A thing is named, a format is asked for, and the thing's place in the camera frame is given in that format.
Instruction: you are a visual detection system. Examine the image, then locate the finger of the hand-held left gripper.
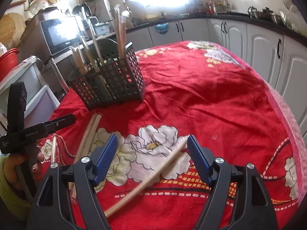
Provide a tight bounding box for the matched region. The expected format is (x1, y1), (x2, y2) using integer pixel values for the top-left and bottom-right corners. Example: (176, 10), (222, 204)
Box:
(45, 114), (77, 133)

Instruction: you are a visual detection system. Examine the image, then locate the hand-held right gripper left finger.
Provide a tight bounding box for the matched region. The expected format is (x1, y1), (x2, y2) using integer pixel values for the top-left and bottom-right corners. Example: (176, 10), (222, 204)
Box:
(26, 134), (119, 230)

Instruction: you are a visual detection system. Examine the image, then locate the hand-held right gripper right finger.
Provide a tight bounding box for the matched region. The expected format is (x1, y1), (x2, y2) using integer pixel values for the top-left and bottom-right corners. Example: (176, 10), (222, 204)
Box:
(187, 135), (279, 230)

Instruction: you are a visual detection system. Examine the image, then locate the wooden chopstick pair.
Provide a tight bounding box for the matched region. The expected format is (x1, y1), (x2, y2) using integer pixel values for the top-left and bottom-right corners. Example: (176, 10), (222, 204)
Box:
(104, 134), (191, 218)
(113, 3), (123, 55)
(71, 45), (88, 75)
(50, 135), (58, 164)
(83, 12), (101, 73)
(68, 113), (103, 197)
(120, 10), (131, 52)
(79, 37), (96, 73)

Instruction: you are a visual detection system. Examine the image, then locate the dark grey plastic utensil basket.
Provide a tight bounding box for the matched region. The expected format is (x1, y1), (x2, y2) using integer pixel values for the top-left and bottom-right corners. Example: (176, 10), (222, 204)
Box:
(68, 42), (146, 111)

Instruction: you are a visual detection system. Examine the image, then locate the person's left forearm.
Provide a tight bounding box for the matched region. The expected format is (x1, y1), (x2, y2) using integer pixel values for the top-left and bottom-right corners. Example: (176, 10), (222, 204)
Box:
(0, 153), (33, 222)

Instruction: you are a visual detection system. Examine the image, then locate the person's left hand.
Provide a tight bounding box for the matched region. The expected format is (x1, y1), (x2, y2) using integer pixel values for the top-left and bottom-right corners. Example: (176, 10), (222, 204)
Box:
(31, 146), (46, 173)

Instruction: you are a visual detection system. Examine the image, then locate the white plastic cabinet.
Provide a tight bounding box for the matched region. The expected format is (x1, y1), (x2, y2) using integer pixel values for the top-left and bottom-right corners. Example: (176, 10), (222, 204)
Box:
(0, 56), (60, 135)

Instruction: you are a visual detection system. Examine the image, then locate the chrome pole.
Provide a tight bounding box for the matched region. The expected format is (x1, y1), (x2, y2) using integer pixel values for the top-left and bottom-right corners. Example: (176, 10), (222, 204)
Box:
(49, 57), (70, 94)

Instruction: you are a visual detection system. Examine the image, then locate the red plastic basin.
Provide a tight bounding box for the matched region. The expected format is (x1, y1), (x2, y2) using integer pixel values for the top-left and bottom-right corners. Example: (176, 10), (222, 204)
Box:
(0, 48), (20, 82)

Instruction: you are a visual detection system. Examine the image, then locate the red floral blanket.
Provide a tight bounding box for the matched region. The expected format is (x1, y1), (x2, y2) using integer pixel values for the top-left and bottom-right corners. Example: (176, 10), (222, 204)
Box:
(32, 40), (307, 230)

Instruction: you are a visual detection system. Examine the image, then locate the woven bamboo tray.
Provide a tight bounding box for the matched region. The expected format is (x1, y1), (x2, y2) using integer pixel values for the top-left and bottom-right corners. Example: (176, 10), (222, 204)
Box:
(0, 13), (26, 51)

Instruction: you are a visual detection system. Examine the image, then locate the microwave oven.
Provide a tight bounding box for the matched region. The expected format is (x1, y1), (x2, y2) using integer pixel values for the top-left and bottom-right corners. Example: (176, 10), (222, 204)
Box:
(40, 16), (83, 55)

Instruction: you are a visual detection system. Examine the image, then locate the white storage box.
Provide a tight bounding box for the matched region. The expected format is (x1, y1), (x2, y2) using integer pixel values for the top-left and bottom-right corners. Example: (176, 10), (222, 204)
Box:
(92, 21), (111, 35)

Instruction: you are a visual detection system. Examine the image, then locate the wooden rolling pin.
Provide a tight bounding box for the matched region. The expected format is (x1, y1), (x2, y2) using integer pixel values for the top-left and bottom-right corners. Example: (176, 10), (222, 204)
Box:
(6, 0), (27, 9)

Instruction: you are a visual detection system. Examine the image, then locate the group of condiment bottles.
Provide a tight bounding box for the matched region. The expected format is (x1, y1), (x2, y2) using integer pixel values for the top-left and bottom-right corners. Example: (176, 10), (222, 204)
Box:
(205, 0), (218, 15)

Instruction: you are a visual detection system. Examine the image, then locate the steel kettle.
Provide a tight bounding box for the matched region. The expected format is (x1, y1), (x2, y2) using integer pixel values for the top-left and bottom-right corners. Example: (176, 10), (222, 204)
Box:
(247, 6), (261, 19)

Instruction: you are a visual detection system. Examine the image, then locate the small steel pot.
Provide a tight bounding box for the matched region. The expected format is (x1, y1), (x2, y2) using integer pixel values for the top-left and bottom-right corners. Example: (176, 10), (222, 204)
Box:
(271, 13), (285, 25)

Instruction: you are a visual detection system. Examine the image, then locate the clear plastic bag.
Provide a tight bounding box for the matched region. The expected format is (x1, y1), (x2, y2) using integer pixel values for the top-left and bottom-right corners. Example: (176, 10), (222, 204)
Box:
(279, 5), (303, 30)

